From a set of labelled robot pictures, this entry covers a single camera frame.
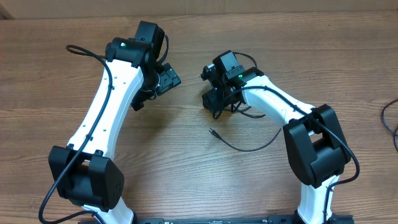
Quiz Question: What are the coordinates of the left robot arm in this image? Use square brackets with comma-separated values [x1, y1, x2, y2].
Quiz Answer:
[48, 21, 181, 223]

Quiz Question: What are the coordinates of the black cable bundle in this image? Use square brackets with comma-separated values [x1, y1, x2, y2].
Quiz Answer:
[208, 51, 282, 153]

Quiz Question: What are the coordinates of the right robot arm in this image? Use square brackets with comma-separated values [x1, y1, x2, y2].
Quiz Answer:
[200, 50, 357, 223]

